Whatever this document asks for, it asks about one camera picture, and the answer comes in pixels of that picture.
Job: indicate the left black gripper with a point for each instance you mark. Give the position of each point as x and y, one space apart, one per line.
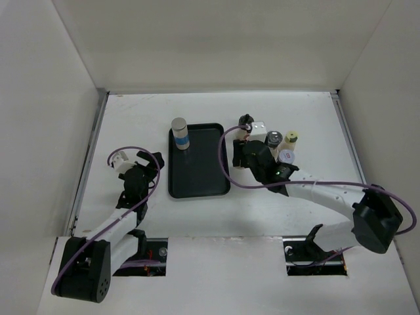
151 171

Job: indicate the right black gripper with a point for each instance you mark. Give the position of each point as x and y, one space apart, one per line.
238 145

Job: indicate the silver lid blue label jar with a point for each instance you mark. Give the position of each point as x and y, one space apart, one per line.
180 133

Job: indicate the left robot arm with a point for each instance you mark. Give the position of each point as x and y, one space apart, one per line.
89 262

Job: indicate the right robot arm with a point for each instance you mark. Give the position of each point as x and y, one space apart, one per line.
372 219

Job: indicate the black knob cap spice bottle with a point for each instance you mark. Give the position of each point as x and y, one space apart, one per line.
245 122

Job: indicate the black flip cap spice bottle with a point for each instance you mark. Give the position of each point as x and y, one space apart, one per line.
273 140

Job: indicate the red label clear lid jar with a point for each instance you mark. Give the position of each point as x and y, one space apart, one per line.
286 156

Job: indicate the black rectangular plastic tray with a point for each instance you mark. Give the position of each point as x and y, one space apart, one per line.
198 171

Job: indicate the yellow cap spice bottle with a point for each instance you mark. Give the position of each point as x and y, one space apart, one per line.
289 141

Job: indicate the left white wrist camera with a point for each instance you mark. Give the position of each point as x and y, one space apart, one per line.
121 163

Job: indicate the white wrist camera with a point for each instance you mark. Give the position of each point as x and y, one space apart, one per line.
121 163
258 131

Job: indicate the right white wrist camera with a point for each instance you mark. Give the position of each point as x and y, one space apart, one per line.
258 131

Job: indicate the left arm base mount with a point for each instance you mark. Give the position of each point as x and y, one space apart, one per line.
150 260

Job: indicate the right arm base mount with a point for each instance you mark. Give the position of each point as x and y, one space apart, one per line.
304 258

